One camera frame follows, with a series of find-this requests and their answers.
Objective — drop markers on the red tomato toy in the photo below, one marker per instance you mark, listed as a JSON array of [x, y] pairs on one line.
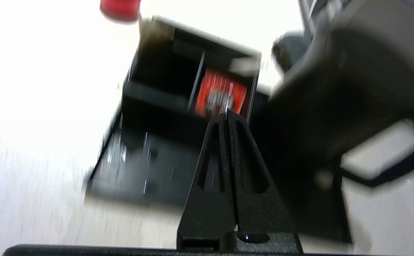
[[120, 9]]

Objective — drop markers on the red coffee sachet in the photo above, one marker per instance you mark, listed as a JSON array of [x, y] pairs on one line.
[[221, 89]]

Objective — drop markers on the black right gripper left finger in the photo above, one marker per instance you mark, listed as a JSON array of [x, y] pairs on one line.
[[207, 213]]

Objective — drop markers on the black serving tray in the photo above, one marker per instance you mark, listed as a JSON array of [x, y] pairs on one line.
[[139, 170]]

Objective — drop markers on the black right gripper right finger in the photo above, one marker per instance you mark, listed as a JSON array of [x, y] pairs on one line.
[[264, 209]]

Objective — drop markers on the black electric kettle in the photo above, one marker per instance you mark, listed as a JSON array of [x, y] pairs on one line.
[[335, 99]]

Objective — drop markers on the black organizer box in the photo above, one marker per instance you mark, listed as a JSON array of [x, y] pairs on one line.
[[157, 71]]

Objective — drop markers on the grey cloth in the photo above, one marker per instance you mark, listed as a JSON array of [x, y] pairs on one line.
[[287, 49]]

